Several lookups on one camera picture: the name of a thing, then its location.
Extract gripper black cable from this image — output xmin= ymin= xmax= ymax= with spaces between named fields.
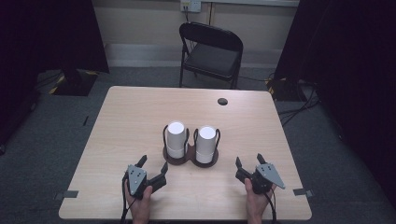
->
xmin=263 ymin=185 xmax=279 ymax=224
xmin=120 ymin=173 xmax=138 ymax=224

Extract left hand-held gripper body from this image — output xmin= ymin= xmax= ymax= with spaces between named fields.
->
xmin=121 ymin=163 xmax=163 ymax=201

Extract black socket cable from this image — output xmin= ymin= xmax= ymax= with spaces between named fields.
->
xmin=184 ymin=5 xmax=198 ymax=54

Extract black curtain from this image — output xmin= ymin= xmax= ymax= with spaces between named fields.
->
xmin=0 ymin=0 xmax=110 ymax=147
xmin=273 ymin=0 xmax=396 ymax=207

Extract person's right hand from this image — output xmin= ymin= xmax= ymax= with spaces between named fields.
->
xmin=244 ymin=177 xmax=277 ymax=224

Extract black stand base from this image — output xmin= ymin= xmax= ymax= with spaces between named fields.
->
xmin=48 ymin=68 xmax=100 ymax=97
xmin=266 ymin=77 xmax=308 ymax=103

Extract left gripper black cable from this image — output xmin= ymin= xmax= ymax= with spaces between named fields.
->
xmin=120 ymin=173 xmax=138 ymax=224

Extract brown cup holder wire rack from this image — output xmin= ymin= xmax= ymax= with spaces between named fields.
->
xmin=162 ymin=123 xmax=221 ymax=169

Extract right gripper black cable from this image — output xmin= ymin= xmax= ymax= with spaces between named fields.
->
xmin=263 ymin=185 xmax=279 ymax=224

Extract black floor cables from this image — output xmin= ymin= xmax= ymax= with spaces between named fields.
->
xmin=277 ymin=79 xmax=322 ymax=127

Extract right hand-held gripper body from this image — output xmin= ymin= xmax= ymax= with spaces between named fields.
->
xmin=234 ymin=162 xmax=287 ymax=196

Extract stack of white paper cups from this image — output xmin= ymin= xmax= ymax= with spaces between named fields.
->
xmin=165 ymin=120 xmax=188 ymax=160
xmin=195 ymin=125 xmax=218 ymax=165

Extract white wall socket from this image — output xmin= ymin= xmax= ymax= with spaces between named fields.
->
xmin=179 ymin=0 xmax=203 ymax=14

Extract black folding chair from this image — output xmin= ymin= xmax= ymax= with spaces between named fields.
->
xmin=178 ymin=21 xmax=245 ymax=91

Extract grey floor tape strip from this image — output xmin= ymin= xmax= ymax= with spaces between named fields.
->
xmin=53 ymin=189 xmax=79 ymax=202
xmin=292 ymin=188 xmax=315 ymax=199

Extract person's left hand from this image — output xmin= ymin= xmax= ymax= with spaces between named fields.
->
xmin=123 ymin=180 xmax=154 ymax=224

